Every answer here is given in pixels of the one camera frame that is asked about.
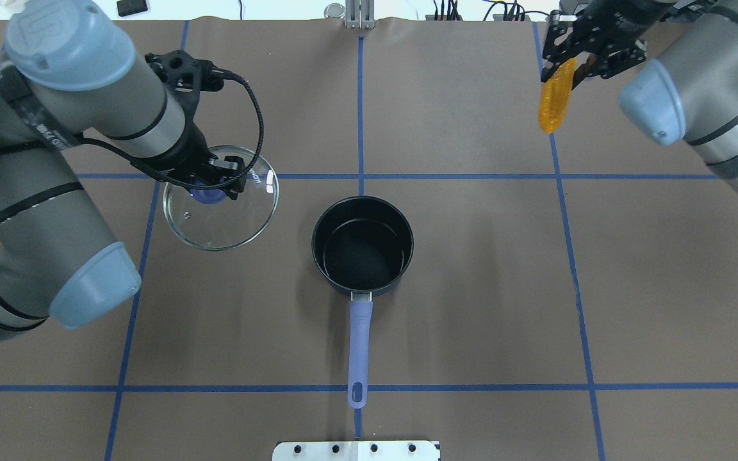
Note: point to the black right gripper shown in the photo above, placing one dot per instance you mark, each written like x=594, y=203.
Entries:
x=625, y=17

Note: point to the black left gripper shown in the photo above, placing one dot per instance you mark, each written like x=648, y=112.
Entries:
x=188, y=152

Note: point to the yellow corn cob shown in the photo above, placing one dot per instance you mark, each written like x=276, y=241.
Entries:
x=555, y=96

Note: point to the glass pot lid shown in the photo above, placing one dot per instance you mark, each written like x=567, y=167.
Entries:
x=214, y=220

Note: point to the dark blue saucepan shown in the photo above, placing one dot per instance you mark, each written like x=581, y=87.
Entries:
x=362, y=245

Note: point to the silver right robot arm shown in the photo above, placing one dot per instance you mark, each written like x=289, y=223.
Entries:
x=689, y=92

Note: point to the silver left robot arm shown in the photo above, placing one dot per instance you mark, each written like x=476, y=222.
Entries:
x=69, y=76

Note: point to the small silver metal cup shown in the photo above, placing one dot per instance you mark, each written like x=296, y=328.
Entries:
x=335, y=10

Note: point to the small black square sensor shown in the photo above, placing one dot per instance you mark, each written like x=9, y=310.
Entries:
x=127, y=8

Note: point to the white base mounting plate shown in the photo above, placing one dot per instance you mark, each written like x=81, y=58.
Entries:
x=358, y=450

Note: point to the aluminium frame post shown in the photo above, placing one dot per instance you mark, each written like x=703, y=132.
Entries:
x=360, y=14

